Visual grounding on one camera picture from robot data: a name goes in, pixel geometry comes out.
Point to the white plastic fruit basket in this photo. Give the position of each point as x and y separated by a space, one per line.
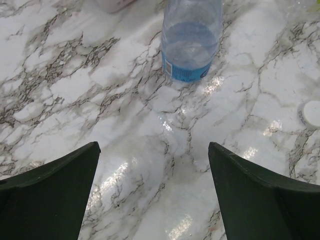
112 6

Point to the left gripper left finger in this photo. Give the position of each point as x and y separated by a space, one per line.
49 202

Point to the blue small water bottle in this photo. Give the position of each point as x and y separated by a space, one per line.
190 36

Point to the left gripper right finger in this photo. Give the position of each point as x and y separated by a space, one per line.
259 204

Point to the white bottle cap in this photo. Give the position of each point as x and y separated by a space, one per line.
308 114

